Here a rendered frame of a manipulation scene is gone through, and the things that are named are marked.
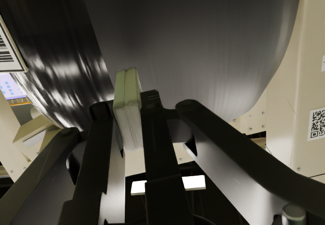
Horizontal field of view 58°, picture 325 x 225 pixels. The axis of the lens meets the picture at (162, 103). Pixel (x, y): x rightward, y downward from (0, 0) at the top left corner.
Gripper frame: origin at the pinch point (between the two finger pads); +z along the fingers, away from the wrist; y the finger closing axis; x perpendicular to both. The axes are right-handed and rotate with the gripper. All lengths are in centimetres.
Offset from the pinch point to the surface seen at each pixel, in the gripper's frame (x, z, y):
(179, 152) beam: -43, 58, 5
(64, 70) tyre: 1.9, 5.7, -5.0
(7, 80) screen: -83, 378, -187
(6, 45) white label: 4.7, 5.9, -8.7
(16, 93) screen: -104, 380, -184
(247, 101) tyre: -7.5, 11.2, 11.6
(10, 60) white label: 3.5, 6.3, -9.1
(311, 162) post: -34, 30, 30
